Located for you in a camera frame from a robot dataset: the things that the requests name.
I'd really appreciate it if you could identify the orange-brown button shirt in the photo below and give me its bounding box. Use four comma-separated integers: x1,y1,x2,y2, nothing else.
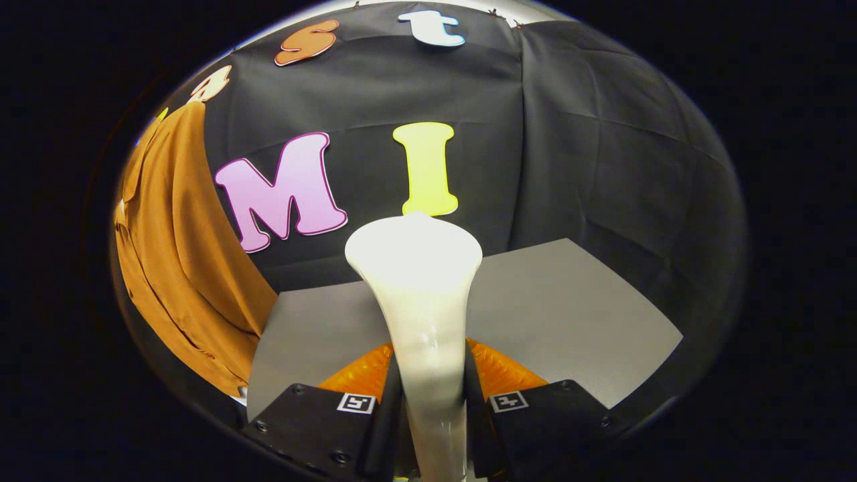
112,100,279,399

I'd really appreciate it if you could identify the black backdrop cloth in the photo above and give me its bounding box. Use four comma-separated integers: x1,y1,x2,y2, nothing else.
134,0,747,402

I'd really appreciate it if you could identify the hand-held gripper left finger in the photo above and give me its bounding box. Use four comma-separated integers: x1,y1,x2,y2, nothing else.
241,343,404,481

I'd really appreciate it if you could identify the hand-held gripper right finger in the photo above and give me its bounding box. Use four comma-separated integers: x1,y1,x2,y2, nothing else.
461,337,614,480

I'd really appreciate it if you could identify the white garment steamer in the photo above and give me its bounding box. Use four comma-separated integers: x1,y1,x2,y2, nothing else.
344,212,484,481

